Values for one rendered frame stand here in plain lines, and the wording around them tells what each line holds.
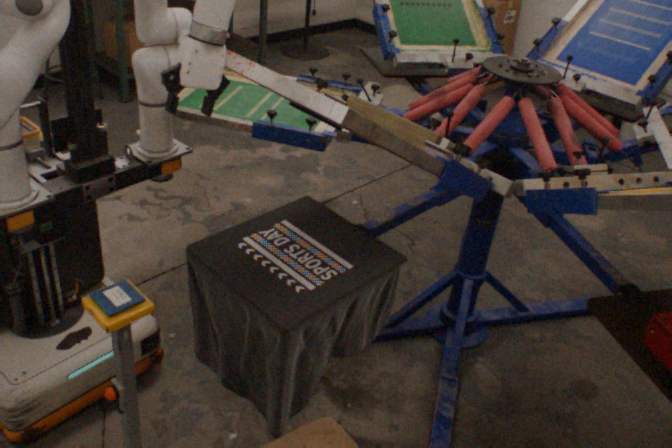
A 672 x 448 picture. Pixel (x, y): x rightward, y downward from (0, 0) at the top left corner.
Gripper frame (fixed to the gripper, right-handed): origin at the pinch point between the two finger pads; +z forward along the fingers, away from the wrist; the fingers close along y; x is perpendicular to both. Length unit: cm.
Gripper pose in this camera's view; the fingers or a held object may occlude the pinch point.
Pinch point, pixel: (189, 109)
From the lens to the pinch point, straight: 137.7
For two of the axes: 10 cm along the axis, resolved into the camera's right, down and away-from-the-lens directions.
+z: -3.0, 9.1, 2.9
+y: -6.4, 0.4, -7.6
